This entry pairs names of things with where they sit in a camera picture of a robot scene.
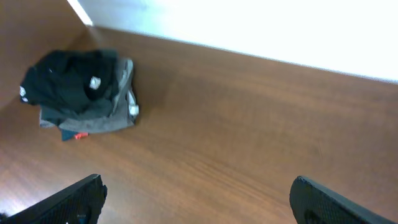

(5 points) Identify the navy folded garment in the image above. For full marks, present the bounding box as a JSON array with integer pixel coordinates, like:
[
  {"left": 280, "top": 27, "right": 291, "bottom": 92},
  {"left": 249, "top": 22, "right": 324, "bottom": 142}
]
[{"left": 60, "top": 129, "right": 78, "bottom": 141}]

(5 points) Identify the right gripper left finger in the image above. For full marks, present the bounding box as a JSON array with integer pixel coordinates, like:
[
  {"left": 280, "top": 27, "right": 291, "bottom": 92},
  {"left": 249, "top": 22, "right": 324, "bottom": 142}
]
[{"left": 1, "top": 174, "right": 108, "bottom": 224}]

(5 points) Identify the red orange garment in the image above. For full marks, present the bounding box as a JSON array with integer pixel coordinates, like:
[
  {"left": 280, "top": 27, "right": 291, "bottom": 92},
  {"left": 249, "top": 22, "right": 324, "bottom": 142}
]
[{"left": 74, "top": 133, "right": 88, "bottom": 139}]

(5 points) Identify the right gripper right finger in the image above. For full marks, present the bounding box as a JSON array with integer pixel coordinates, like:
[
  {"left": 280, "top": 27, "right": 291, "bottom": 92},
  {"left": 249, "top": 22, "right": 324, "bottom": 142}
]
[{"left": 289, "top": 176, "right": 395, "bottom": 224}]

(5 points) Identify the grey folded garment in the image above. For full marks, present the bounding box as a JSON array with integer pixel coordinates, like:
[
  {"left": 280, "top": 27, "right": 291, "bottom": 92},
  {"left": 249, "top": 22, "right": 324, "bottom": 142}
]
[{"left": 39, "top": 58, "right": 139, "bottom": 134}]

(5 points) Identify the black t-shirt small logo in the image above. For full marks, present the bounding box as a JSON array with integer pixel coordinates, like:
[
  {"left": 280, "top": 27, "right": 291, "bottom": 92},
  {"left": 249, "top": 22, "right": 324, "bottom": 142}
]
[{"left": 20, "top": 50, "right": 119, "bottom": 126}]

